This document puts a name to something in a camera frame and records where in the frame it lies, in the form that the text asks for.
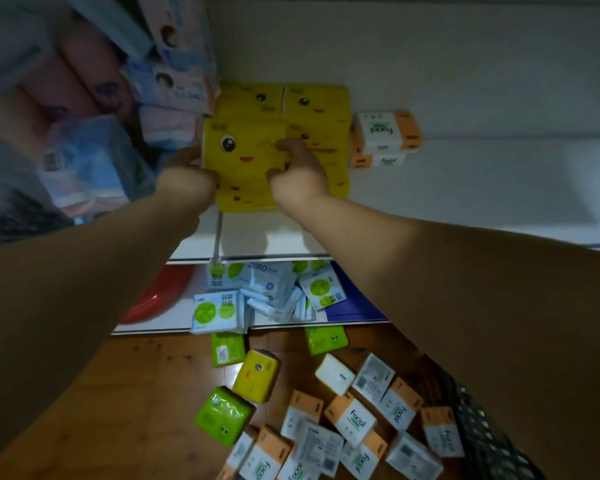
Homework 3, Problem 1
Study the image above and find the person's left hand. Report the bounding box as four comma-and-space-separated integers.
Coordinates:
156, 146, 220, 219

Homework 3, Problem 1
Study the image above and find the person's right hand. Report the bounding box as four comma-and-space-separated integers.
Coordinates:
266, 138, 331, 213

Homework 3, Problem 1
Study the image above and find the yellow face tissue pack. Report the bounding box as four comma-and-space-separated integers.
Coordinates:
202, 118, 289, 211

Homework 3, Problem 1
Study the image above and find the person's right forearm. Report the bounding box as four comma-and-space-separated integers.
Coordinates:
280, 192, 600, 480

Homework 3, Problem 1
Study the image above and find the person's left forearm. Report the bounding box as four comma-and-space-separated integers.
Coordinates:
0, 188, 216, 471

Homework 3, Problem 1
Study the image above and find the pale pink tissue pack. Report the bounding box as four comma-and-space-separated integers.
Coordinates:
139, 105, 202, 151

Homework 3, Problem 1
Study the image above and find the blue white baby tissue pack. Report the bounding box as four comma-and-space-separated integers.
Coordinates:
122, 59, 220, 116

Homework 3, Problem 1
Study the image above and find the stack of yellow tissue packs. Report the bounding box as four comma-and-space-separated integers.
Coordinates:
214, 84, 353, 213

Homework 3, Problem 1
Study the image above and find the shelf price tag holder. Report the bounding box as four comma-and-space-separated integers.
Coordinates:
209, 212, 227, 276

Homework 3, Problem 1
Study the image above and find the clear blue tissue bundle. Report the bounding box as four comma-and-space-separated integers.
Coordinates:
36, 115, 157, 216

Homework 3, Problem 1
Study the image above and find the orange white tissue packet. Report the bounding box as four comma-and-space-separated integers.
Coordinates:
355, 110, 424, 155
349, 127, 409, 169

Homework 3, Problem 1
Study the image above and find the pink white baby tissue pack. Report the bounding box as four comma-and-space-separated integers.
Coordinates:
137, 0, 217, 71

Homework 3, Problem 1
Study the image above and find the pink toilet paper pack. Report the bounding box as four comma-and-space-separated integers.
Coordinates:
19, 19, 137, 126

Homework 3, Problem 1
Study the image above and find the red plastic basin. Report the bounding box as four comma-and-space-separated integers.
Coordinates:
122, 265, 196, 325

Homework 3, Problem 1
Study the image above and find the pile of white wipes packets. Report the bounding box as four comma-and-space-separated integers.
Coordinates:
190, 259, 348, 336

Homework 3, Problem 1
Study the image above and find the light blue pack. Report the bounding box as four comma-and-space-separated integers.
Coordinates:
64, 0, 154, 61

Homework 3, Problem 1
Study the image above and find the blue flat package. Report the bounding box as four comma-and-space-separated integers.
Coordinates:
327, 262, 389, 323

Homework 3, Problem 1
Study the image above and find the green tissue packet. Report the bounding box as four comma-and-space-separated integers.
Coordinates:
195, 386, 256, 448
210, 332, 247, 368
304, 325, 350, 357

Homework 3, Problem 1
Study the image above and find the dark grey wrapped pack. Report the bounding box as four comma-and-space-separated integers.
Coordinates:
0, 124, 77, 246

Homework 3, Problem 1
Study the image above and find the small yellow tissue packet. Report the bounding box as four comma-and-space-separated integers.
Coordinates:
232, 350, 281, 405

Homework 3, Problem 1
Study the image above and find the white shelf unit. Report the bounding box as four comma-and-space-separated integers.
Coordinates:
112, 0, 600, 337

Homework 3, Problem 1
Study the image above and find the pile of orange white packets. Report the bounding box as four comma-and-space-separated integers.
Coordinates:
215, 352, 466, 480

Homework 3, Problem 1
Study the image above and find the black plastic basket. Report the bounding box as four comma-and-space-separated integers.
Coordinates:
429, 359, 549, 480

